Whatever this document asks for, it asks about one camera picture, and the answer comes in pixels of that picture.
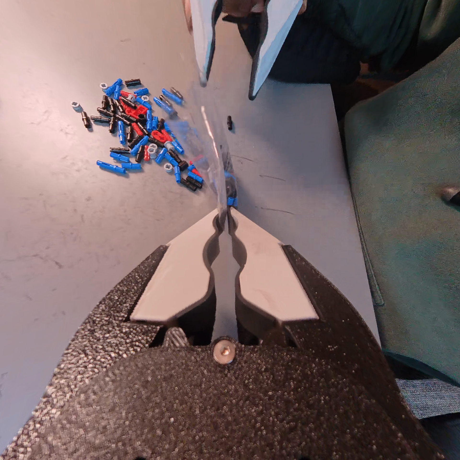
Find clear plastic bag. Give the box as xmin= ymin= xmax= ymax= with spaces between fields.
xmin=200 ymin=104 xmax=241 ymax=213

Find grey desk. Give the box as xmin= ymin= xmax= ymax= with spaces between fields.
xmin=0 ymin=0 xmax=381 ymax=446

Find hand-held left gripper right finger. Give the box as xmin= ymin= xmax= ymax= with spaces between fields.
xmin=229 ymin=207 xmax=319 ymax=322

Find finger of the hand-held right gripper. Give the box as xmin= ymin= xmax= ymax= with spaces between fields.
xmin=191 ymin=0 xmax=223 ymax=87
xmin=248 ymin=0 xmax=304 ymax=100

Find large pile of toy pins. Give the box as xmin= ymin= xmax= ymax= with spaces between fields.
xmin=72 ymin=78 xmax=205 ymax=193

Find person's blue jeans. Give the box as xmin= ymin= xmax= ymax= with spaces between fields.
xmin=396 ymin=378 xmax=460 ymax=419

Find person's right forearm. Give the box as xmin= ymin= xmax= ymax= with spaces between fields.
xmin=266 ymin=0 xmax=460 ymax=83

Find small cluster of toy pins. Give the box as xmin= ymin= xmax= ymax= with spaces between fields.
xmin=219 ymin=169 xmax=239 ymax=209

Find person's right hand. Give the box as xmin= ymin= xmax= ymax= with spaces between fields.
xmin=222 ymin=0 xmax=269 ymax=18

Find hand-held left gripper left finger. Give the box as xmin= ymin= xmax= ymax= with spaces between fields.
xmin=132 ymin=209 xmax=229 ymax=325

